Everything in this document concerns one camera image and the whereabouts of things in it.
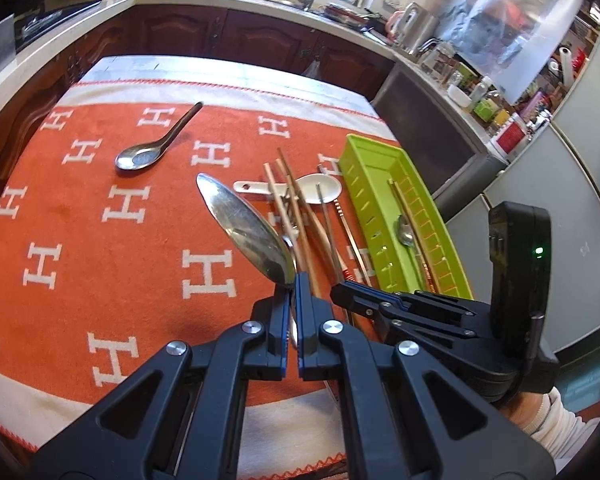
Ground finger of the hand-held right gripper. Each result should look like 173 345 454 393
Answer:
329 282 481 321
377 310 481 350

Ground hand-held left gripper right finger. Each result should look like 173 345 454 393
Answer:
296 271 558 480

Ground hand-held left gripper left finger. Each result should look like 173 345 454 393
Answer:
30 272 301 480

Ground medium metal spoon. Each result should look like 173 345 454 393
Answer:
396 214 423 261

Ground pile of mixed chopsticks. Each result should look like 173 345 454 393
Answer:
262 147 373 321

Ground green plastic tray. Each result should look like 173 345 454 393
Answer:
339 133 475 301

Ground spiral metal chopstick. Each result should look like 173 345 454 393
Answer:
316 162 373 288

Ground large metal spoon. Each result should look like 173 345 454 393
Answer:
196 172 301 356

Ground white ceramic spoon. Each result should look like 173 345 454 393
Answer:
232 172 343 206

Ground dark handled soup spoon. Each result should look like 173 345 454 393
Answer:
115 101 204 172

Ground person's right forearm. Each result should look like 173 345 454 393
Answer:
500 387 600 466

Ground grey refrigerator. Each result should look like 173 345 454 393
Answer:
440 25 600 411

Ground red label box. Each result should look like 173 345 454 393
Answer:
492 120 528 153

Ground green label bottle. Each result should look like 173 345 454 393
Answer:
475 95 498 121

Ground frosted door cabinet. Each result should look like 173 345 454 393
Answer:
372 60 511 221

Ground white bowl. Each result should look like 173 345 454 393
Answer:
447 82 473 106

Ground orange printed blanket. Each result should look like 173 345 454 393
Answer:
0 77 406 466

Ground paper towel roll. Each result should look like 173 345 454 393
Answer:
555 46 578 86

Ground large glass jar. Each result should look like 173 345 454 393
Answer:
420 40 456 78

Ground clear plastic sheet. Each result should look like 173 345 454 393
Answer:
430 0 588 103

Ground steel electric kettle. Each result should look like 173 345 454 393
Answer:
387 2 438 53

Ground stack of pans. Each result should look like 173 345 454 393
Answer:
325 2 386 28

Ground brown wooden base cabinets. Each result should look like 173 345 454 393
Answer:
0 2 396 211

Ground gas stove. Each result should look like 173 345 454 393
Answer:
12 0 103 51

